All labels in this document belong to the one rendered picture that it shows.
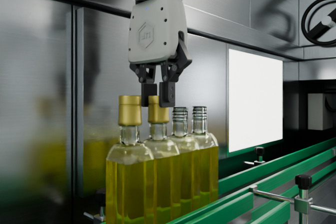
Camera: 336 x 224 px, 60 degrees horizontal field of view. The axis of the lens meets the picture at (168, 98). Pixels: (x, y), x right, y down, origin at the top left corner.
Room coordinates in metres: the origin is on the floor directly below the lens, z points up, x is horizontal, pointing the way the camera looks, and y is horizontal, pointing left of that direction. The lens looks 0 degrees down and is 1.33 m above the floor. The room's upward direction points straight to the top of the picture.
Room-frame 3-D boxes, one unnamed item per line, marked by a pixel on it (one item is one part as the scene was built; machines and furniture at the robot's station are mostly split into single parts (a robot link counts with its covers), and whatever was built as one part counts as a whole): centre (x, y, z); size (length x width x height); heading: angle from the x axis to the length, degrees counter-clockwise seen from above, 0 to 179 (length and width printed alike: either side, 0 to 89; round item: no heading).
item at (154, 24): (0.48, 0.02, 1.44); 0.10 x 0.07 x 0.11; 47
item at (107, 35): (0.85, -0.15, 1.32); 0.90 x 0.03 x 0.34; 137
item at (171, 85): (0.46, -0.01, 1.35); 0.03 x 0.03 x 0.07; 47
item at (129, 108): (0.44, 0.06, 1.31); 0.04 x 0.04 x 0.04
